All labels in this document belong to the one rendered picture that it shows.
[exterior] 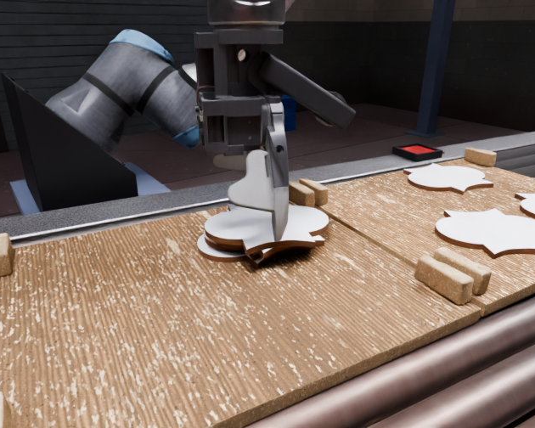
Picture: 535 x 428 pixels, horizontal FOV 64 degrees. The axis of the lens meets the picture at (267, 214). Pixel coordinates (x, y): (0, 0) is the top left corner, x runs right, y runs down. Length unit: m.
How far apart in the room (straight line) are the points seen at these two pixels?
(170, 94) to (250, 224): 0.45
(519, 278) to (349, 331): 0.21
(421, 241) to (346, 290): 0.15
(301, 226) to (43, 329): 0.28
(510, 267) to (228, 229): 0.32
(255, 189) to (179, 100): 0.49
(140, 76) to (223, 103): 0.49
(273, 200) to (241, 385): 0.18
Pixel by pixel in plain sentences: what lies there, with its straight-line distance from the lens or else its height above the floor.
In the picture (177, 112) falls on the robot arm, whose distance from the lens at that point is 0.89.
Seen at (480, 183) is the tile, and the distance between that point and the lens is 0.79.
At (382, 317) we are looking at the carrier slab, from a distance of 0.42.
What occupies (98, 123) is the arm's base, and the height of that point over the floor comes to 1.01.
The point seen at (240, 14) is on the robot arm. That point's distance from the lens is 0.42.
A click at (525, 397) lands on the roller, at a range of 0.43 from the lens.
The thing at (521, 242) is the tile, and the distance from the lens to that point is 0.60.
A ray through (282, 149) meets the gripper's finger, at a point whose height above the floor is 1.07.
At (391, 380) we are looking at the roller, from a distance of 0.39.
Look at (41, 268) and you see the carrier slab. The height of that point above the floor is 0.94.
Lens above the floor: 1.18
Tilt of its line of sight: 24 degrees down
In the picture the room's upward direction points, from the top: straight up
